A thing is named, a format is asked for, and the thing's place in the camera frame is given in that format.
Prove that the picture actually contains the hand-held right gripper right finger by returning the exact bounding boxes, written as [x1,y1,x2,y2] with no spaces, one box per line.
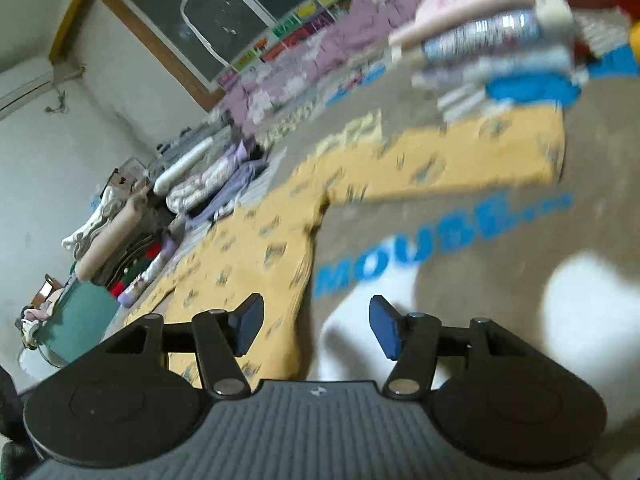
[369,295,536,401]

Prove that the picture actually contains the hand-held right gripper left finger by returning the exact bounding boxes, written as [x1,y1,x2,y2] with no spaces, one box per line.
[102,292,265,401]

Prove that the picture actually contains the yellow printed shirt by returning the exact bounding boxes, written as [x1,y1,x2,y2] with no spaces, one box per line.
[122,107,568,393]

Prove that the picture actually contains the grey-topped folded clothes stack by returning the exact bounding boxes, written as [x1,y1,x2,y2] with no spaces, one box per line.
[150,125,266,221]

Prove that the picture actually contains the beige-topped folded clothes stack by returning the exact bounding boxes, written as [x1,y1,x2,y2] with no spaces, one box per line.
[61,180,186,308]

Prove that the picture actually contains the pink-topped folded clothes stack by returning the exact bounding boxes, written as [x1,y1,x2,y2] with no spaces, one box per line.
[387,0,581,121]

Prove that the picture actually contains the cartoon printed blanket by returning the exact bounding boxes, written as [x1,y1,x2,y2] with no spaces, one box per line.
[115,35,640,431]

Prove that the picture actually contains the teal storage box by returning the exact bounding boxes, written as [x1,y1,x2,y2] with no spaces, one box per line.
[37,277,121,366]

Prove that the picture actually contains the purple floral duvet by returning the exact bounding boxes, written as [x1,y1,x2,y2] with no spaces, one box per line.
[220,0,441,136]

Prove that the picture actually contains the colourful alphabet foam mat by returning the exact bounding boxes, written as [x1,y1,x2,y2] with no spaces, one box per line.
[215,0,396,91]

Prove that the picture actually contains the white air conditioner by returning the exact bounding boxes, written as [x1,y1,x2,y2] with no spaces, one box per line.
[0,57,56,121]

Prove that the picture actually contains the air conditioner power cord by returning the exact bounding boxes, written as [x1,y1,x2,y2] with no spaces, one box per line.
[47,65,87,117]

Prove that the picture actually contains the window with wooden frame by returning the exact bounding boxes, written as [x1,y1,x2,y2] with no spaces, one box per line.
[95,0,381,111]

